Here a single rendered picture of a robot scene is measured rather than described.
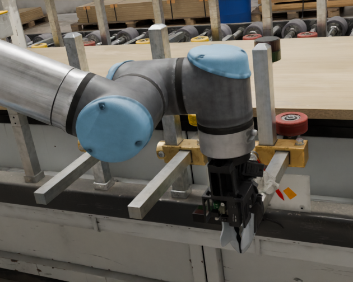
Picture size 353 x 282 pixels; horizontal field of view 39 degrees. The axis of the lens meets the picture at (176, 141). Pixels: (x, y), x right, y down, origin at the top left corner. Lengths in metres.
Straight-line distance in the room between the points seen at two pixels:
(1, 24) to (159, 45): 0.49
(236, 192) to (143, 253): 1.12
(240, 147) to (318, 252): 0.64
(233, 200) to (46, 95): 0.34
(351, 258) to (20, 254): 1.46
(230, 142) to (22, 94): 0.31
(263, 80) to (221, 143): 0.40
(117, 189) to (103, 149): 0.82
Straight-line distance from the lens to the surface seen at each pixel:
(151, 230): 1.52
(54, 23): 2.78
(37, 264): 2.24
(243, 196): 0.82
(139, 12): 7.95
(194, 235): 1.46
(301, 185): 1.23
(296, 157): 1.20
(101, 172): 1.46
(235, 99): 0.75
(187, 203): 1.35
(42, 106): 0.68
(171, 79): 0.76
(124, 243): 1.93
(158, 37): 1.22
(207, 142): 0.79
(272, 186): 1.03
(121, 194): 1.44
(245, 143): 0.79
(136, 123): 0.63
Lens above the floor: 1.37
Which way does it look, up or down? 23 degrees down
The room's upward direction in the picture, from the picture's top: 8 degrees counter-clockwise
